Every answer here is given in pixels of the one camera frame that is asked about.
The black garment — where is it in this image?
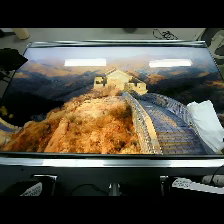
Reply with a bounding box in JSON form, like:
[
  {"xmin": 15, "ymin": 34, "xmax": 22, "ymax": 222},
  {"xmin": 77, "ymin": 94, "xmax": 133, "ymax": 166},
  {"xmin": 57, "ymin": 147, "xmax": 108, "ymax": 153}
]
[{"xmin": 0, "ymin": 47, "xmax": 30, "ymax": 73}]

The black cable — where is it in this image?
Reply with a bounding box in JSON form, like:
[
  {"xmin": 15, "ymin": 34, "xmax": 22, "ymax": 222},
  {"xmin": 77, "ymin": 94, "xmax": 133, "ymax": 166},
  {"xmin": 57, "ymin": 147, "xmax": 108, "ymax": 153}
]
[{"xmin": 152, "ymin": 28, "xmax": 180, "ymax": 41}]

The white garment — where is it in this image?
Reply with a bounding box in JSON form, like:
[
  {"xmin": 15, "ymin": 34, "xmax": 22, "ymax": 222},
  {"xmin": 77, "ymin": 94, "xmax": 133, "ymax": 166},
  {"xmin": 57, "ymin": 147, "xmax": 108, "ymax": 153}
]
[{"xmin": 185, "ymin": 99, "xmax": 224, "ymax": 155}]

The silver frame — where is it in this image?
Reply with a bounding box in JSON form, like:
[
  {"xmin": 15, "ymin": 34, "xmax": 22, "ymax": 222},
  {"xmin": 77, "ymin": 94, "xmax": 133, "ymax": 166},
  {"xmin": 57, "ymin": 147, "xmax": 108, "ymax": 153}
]
[{"xmin": 0, "ymin": 39, "xmax": 224, "ymax": 197}]

